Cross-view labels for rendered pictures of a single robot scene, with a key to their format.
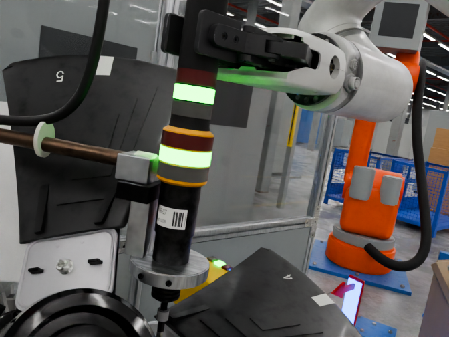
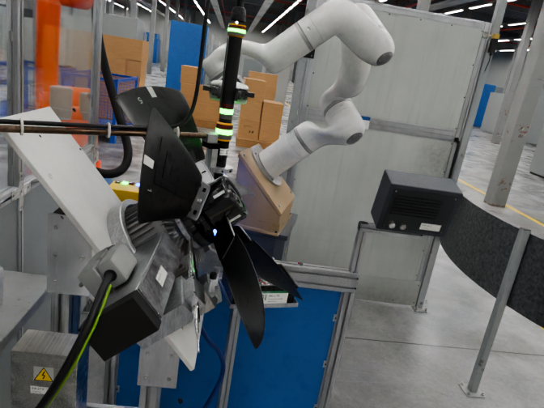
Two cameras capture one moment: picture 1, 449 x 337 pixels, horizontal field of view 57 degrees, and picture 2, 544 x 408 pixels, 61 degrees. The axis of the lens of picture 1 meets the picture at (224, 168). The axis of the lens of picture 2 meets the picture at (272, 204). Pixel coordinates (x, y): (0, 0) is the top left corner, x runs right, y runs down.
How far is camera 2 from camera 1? 1.03 m
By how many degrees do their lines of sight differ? 51
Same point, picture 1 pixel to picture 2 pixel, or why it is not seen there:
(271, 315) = not seen: hidden behind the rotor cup
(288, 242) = not seen: hidden behind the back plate
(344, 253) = not seen: hidden behind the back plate
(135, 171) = (214, 139)
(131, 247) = (212, 164)
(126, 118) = (178, 117)
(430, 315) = (239, 176)
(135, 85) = (168, 100)
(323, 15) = (221, 61)
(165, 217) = (223, 152)
